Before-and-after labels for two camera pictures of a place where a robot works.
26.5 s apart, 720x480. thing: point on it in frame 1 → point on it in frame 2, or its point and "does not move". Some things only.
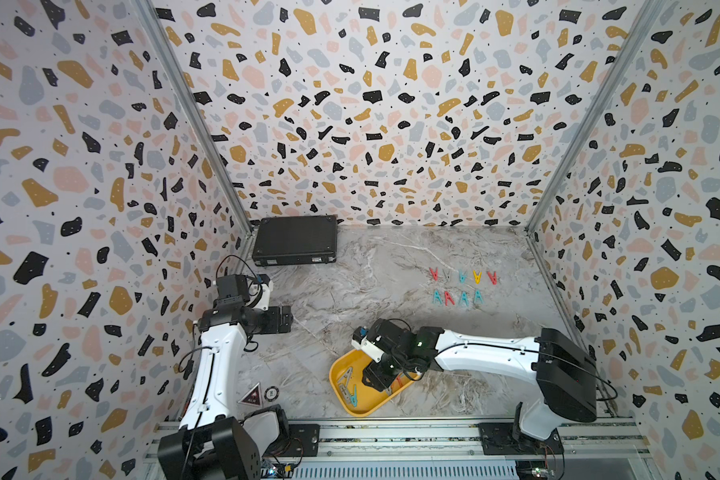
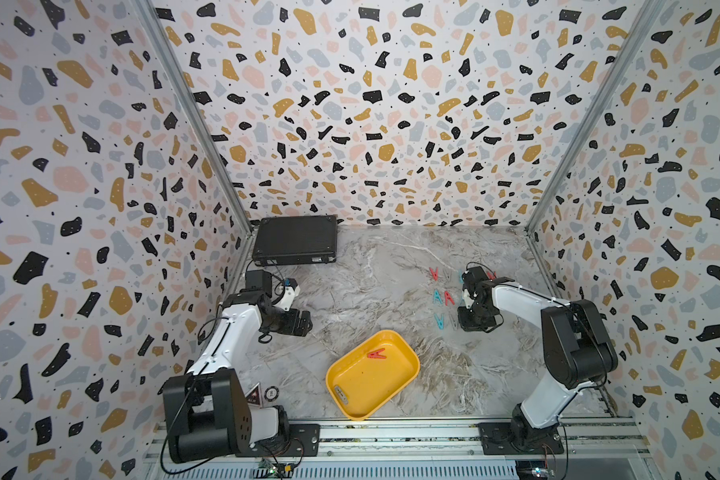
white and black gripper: (366, 345) → (472, 279)
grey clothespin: (347, 377) → (341, 395)
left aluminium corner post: (172, 61) does not move
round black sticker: (271, 393) does not move
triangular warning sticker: (252, 396) does not move
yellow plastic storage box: (346, 373) does not move
